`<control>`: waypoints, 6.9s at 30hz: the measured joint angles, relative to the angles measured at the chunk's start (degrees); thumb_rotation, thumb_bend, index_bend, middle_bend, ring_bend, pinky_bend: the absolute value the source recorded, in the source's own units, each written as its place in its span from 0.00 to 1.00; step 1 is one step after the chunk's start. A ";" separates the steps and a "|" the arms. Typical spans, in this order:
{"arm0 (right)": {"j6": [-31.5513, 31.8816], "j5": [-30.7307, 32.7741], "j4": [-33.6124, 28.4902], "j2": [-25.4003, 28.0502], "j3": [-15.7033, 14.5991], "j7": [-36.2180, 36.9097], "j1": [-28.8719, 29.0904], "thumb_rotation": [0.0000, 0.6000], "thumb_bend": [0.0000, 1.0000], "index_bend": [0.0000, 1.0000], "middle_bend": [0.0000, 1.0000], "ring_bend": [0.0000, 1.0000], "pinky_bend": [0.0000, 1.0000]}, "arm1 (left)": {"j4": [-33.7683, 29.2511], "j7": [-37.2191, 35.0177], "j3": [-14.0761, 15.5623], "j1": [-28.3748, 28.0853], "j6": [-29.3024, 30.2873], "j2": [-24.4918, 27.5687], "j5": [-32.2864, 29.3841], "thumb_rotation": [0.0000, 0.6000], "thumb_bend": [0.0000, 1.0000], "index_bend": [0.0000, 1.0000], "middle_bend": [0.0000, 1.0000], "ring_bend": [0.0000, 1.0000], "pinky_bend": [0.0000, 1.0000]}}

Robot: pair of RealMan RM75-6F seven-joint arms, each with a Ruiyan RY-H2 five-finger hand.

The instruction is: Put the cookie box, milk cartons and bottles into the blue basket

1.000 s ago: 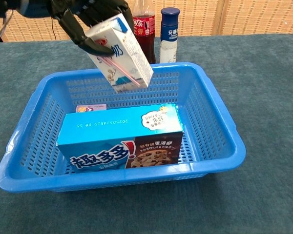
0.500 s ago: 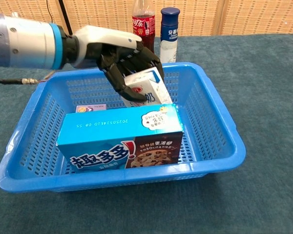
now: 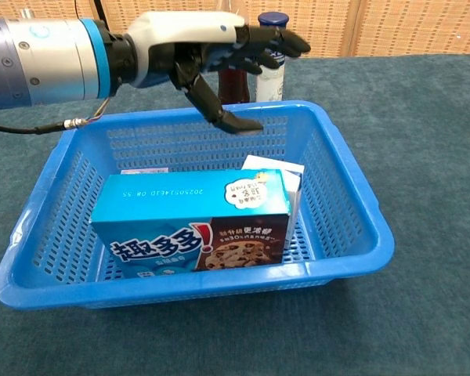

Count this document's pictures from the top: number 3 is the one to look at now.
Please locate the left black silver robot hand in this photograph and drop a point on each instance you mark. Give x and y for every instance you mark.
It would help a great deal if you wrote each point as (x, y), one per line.
(180, 27)

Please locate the white bottle with navy cap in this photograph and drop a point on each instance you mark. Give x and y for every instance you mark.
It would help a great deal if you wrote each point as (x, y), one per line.
(270, 88)

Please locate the purple white milk carton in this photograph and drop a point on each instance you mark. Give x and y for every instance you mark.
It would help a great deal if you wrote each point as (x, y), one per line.
(145, 171)

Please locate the blue cookie box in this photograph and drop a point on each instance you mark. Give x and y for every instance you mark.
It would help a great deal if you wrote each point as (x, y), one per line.
(168, 199)

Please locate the white red milk carton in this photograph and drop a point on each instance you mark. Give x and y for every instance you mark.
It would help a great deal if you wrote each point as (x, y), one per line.
(295, 188)

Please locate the cola bottle with red cap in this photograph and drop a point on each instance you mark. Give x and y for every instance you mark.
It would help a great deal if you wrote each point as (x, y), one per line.
(235, 88)

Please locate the blue plastic mesh basket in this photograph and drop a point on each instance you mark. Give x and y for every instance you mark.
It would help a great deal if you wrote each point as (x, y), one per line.
(337, 219)

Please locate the black stand pole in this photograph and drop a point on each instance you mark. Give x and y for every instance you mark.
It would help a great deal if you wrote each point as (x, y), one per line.
(100, 9)

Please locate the bamboo folding screen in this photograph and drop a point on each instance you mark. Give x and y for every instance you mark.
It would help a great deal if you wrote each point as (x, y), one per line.
(376, 27)

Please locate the teal table cloth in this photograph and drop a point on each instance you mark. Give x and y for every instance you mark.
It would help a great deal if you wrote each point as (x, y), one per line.
(415, 156)

